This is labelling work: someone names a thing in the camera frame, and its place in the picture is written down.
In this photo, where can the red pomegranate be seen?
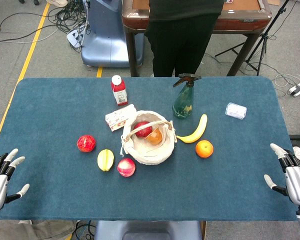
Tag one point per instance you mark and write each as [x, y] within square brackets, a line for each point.
[86, 143]

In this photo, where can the person in black clothes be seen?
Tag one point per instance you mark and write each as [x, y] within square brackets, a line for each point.
[180, 37]

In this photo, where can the amber persimmon fruit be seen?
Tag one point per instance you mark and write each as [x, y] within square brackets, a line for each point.
[155, 137]

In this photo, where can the orange fruit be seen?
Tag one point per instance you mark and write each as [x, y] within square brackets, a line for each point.
[204, 148]

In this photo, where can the green spray bottle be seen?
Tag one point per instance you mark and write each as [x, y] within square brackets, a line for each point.
[183, 102]

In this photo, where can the blue robot torso base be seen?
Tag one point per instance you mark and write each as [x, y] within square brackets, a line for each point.
[147, 230]

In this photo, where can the black tripod stand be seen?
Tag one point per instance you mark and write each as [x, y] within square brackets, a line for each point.
[262, 37]

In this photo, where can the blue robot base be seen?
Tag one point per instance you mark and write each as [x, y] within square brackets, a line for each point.
[107, 37]

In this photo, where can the white red printed snack packet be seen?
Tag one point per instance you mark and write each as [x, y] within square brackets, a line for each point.
[118, 117]

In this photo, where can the brown mahjong table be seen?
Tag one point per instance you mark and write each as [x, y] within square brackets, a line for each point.
[240, 17]

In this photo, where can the yellow starfruit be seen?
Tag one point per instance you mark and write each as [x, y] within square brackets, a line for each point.
[105, 160]

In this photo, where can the pink and white peach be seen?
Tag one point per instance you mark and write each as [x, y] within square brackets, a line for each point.
[126, 167]

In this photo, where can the dark red apple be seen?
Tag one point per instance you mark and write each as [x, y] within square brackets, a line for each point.
[142, 129]

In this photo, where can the red milk bottle white cap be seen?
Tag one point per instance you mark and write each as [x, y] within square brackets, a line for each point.
[119, 92]

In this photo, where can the blue table cloth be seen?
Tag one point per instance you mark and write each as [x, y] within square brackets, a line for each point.
[65, 120]

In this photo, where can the yellow banana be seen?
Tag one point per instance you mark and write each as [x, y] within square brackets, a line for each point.
[196, 132]

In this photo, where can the beige cloth under table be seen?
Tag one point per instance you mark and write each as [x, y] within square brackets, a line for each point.
[35, 228]

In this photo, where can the clear plastic small box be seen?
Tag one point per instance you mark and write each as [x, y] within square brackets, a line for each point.
[236, 111]

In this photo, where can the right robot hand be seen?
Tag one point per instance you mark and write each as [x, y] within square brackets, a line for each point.
[298, 185]

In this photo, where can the white woven basket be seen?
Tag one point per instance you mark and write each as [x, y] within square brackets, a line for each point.
[150, 152]

